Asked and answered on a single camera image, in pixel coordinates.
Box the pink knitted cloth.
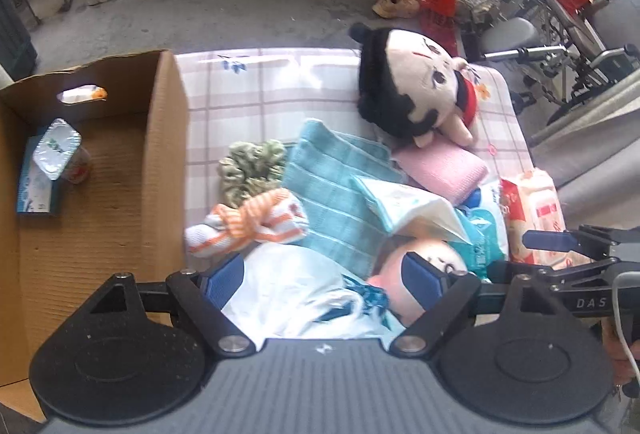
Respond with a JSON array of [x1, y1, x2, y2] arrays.
[[392, 134, 491, 206]]

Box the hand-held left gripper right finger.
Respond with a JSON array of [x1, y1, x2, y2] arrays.
[[390, 251, 523, 358]]

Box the small red plastic bag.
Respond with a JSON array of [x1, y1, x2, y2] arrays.
[[417, 0, 460, 57]]

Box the plush doll with blue clothes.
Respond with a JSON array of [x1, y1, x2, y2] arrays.
[[320, 236, 483, 330]]

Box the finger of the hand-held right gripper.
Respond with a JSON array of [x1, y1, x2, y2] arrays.
[[522, 224, 632, 261], [487, 260, 617, 287]]

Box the white plastic bag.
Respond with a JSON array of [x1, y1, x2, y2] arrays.
[[220, 244, 401, 340]]

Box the foil-lidded yogurt cup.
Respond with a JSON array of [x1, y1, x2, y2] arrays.
[[32, 118, 92, 185]]

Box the grey stool seat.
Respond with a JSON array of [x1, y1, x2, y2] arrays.
[[479, 17, 539, 56]]

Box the wheelchair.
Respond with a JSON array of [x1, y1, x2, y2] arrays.
[[482, 0, 640, 117]]

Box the cardboard box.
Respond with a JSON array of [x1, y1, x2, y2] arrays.
[[0, 49, 190, 422]]

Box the blue wet wipes pack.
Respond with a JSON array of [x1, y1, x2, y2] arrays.
[[452, 181, 511, 279]]

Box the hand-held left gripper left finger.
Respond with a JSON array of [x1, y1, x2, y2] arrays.
[[114, 253, 255, 357]]

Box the white cable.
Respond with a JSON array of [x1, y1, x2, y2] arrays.
[[612, 271, 640, 365]]

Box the teal checked towel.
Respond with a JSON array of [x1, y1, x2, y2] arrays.
[[281, 118, 407, 277]]

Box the red white tissue pack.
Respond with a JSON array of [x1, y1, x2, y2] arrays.
[[499, 168, 591, 271]]

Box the black-haired plush doll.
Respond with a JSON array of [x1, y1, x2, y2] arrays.
[[348, 24, 482, 149]]

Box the green scrunchie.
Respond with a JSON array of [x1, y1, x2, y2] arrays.
[[217, 139, 288, 210]]

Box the person's right hand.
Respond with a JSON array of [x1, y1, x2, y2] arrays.
[[602, 320, 640, 397]]

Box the teal white tissue packet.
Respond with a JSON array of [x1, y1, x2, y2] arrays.
[[350, 174, 473, 246]]

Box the orange striped socks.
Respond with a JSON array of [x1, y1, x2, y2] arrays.
[[185, 189, 310, 259]]

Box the tan shoe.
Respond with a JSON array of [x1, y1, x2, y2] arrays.
[[372, 0, 421, 19]]

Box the blue tissue box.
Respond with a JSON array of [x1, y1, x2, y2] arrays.
[[16, 136, 66, 217]]

